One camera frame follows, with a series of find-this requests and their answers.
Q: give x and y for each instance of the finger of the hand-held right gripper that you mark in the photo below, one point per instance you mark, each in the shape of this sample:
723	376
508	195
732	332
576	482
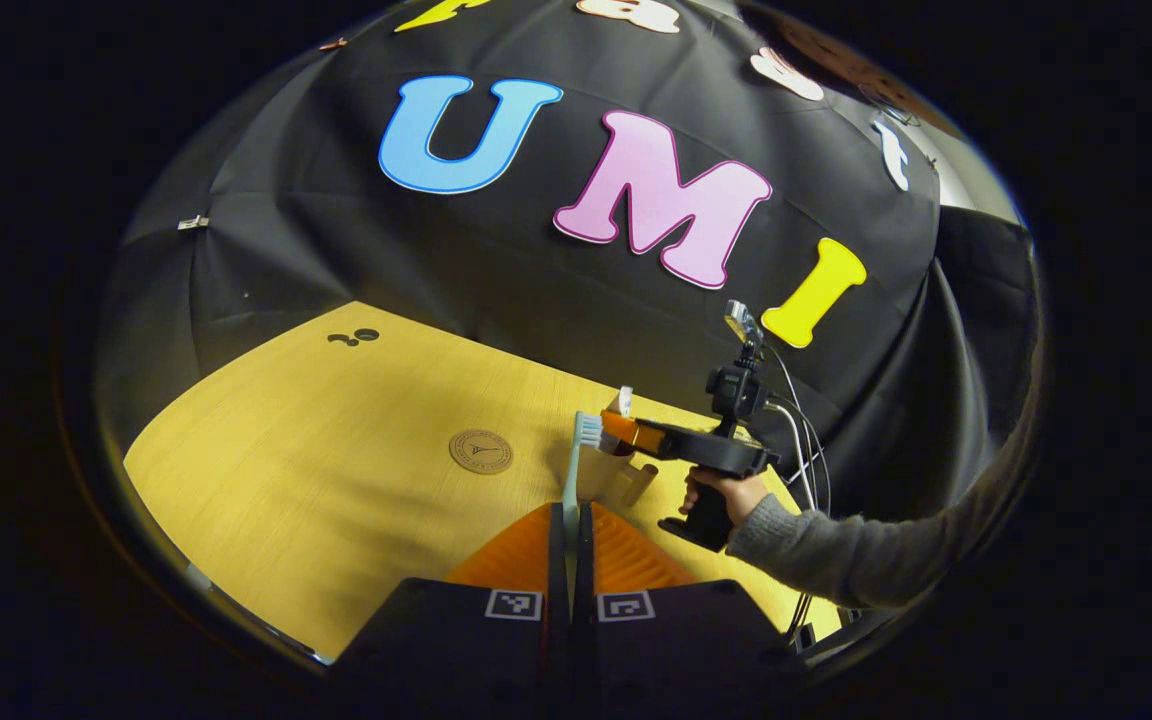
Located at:
636	435

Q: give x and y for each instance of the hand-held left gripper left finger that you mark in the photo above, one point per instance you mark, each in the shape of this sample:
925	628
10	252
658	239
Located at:
556	620

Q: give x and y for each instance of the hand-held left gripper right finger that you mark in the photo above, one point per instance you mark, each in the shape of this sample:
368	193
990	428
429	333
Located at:
583	620

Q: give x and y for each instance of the white toothpaste tube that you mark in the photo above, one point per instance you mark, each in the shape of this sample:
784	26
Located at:
621	402

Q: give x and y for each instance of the pale green toothbrush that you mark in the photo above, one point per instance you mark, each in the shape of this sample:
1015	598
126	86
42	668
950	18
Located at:
572	480

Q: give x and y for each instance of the round cork coaster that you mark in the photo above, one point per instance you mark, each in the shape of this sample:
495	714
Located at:
481	451

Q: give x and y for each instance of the black backdrop cloth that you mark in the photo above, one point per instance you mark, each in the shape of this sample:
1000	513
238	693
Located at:
336	230

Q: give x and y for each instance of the silver clip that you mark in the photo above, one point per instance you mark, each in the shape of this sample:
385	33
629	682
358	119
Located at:
193	222

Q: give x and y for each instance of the red clip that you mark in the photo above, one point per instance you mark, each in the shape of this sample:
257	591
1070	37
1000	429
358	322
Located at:
333	44

